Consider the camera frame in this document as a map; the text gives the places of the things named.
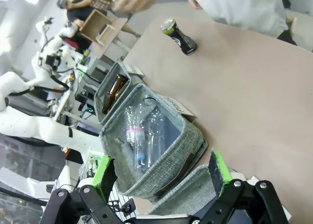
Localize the white Bottle label sign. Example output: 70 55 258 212
126 65 145 77

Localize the grey fabric basket Can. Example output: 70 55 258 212
146 163 246 224

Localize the person with grey cap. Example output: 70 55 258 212
57 0 119 27

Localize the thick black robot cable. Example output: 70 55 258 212
28 71 71 95

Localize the white Plastic label sign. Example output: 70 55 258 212
160 93 197 124

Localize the black electronics box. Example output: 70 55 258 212
74 84 99 108

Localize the grey fabric basket Plastic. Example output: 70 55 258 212
98 83 209 203

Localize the grey fabric basket Bottle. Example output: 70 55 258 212
93 61 132 125

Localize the clear plastic bottle pink label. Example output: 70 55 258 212
124 104 149 170

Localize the wooden open box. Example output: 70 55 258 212
79 8 116 47

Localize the person's right hand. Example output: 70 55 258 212
113 0 158 15

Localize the person in white coat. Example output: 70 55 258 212
182 0 290 39

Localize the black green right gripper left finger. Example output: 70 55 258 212
42 155 138 224

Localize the brown glass bottle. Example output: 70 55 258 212
101 73 130 115

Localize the person's left hand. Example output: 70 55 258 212
189 0 204 10

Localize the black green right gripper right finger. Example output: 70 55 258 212
190 150 290 224

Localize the black Pepsi can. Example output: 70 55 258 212
159 19 198 57

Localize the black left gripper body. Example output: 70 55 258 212
45 53 61 69

